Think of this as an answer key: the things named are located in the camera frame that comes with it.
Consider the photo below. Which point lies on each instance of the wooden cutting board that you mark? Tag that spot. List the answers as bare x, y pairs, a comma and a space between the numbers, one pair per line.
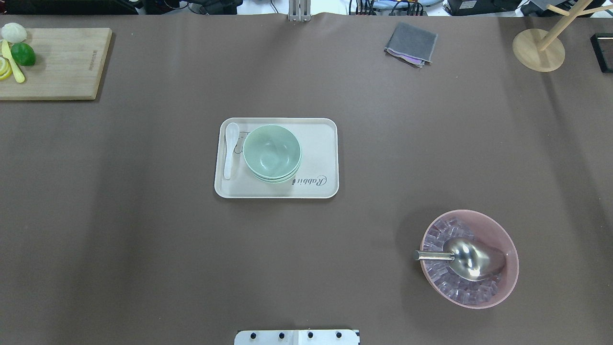
69, 65

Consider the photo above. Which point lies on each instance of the yellow plastic knife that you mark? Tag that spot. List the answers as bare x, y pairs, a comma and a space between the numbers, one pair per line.
16, 71

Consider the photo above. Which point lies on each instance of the green bowl on tray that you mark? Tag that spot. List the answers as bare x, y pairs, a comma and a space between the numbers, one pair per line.
280, 179

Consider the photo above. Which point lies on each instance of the white garlic bulb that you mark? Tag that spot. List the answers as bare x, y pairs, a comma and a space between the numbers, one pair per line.
13, 33

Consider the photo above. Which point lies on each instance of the pink bowl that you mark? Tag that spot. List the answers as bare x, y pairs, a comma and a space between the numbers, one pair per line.
481, 228

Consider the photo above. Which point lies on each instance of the dark wooden tray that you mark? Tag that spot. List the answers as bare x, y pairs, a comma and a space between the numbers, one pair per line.
602, 45

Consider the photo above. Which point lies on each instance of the grey folded cloth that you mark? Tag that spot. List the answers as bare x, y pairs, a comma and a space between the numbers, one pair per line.
412, 44

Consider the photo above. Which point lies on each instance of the green bowl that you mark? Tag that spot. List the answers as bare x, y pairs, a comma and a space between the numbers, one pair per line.
299, 161
271, 150
280, 179

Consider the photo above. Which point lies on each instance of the wooden mug stand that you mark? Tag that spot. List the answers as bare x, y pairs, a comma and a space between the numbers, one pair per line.
541, 50

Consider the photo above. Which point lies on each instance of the lemon slice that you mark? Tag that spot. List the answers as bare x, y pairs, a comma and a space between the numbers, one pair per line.
5, 68

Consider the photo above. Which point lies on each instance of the white ceramic spoon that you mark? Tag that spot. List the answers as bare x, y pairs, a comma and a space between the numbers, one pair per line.
231, 137

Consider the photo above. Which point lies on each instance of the green lime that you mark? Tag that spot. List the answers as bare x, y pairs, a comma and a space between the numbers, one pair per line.
23, 54

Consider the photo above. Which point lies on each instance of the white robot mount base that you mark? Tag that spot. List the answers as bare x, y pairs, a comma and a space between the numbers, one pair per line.
333, 336

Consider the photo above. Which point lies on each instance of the metal scoop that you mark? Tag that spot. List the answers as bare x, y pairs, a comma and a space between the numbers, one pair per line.
469, 259

